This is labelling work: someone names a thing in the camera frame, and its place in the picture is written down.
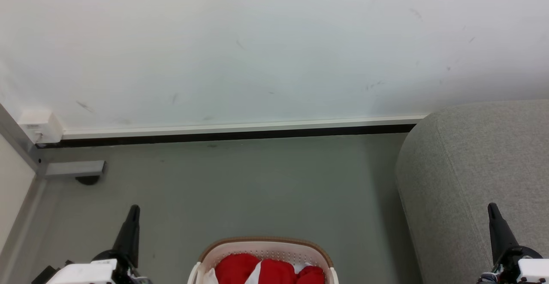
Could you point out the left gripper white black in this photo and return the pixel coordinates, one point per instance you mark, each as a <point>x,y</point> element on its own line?
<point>85,272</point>

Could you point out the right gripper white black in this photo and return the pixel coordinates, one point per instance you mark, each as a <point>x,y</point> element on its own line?
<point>529,271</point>

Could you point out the red and white jersey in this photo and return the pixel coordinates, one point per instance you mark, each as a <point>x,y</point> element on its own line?
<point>276,273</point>

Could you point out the grey fabric sofa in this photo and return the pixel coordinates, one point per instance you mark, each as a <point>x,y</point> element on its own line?
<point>472,181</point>

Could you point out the black round floor foot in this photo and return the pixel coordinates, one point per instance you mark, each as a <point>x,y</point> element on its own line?
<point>88,180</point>

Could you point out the white perforated laundry basket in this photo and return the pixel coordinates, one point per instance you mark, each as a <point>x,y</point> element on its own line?
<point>266,247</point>

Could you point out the white and black baseboard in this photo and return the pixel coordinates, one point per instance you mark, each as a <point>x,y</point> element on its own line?
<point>240,130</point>

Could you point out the grey metal floor bracket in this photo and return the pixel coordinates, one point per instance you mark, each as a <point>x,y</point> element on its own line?
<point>75,168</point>

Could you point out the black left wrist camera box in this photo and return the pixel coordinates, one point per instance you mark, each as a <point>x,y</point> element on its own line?
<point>43,275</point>

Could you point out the white wall junction box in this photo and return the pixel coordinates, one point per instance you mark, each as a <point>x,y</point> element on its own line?
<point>40,126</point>

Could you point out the grey metal frame post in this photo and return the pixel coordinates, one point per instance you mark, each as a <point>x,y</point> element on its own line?
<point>19,146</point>

